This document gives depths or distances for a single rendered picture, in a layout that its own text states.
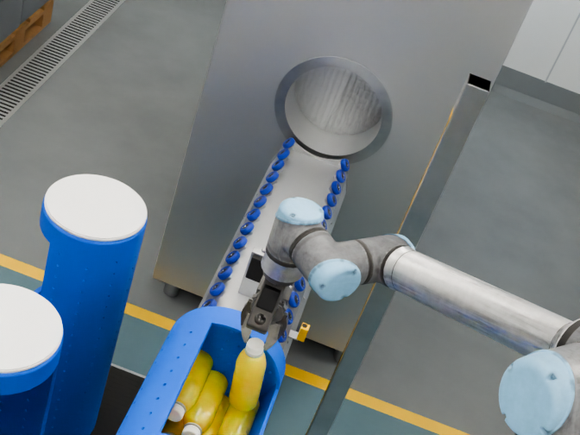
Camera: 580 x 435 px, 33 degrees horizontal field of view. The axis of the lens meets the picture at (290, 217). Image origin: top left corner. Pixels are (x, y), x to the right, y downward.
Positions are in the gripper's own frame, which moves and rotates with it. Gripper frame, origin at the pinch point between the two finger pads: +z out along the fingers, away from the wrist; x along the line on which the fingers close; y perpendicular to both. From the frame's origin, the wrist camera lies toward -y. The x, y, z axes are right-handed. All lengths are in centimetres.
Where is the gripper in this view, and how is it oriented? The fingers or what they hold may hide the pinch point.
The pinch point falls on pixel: (255, 343)
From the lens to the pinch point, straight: 216.0
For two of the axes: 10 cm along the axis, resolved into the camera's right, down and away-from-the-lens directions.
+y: 2.3, -5.4, 8.1
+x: -9.4, -3.4, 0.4
